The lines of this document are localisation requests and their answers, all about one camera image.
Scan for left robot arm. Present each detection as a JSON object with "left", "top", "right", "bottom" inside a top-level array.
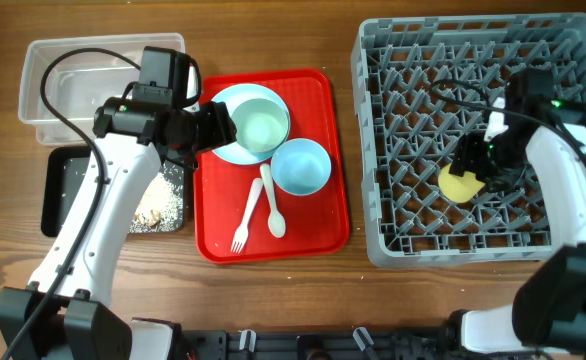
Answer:
[{"left": 0, "top": 46, "right": 236, "bottom": 359}]

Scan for grey dishwasher rack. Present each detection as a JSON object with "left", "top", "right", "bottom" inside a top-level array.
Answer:
[{"left": 351, "top": 13, "right": 586, "bottom": 267}]

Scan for rice and food scraps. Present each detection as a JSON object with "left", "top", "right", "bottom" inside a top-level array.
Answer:
[{"left": 129, "top": 162, "right": 184, "bottom": 234}]

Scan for black waste tray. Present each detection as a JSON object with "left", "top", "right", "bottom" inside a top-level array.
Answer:
[{"left": 40, "top": 144, "right": 187, "bottom": 239}]

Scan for large light blue plate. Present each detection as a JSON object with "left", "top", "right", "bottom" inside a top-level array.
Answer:
[{"left": 213, "top": 83, "right": 291, "bottom": 165}]

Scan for red serving tray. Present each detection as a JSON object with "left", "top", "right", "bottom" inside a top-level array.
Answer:
[{"left": 193, "top": 69, "right": 350, "bottom": 264}]

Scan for light blue bowl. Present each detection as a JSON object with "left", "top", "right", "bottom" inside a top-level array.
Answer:
[{"left": 270, "top": 138, "right": 332, "bottom": 196}]

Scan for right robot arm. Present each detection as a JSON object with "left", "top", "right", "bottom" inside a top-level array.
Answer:
[{"left": 438, "top": 68, "right": 586, "bottom": 358}]

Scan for white plastic fork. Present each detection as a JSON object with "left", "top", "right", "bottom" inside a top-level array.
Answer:
[{"left": 231, "top": 178, "right": 263, "bottom": 254}]

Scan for yellow cup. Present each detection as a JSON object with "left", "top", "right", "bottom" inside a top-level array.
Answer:
[{"left": 438, "top": 164, "right": 485, "bottom": 203}]

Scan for white plastic spoon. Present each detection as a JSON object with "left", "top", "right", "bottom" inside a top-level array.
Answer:
[{"left": 260, "top": 163, "right": 286, "bottom": 238}]

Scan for mint green bowl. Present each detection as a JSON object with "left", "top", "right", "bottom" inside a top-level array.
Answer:
[{"left": 231, "top": 98, "right": 290, "bottom": 153}]

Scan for clear plastic bin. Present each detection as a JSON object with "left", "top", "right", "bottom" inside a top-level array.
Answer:
[{"left": 18, "top": 33, "right": 186, "bottom": 146}]

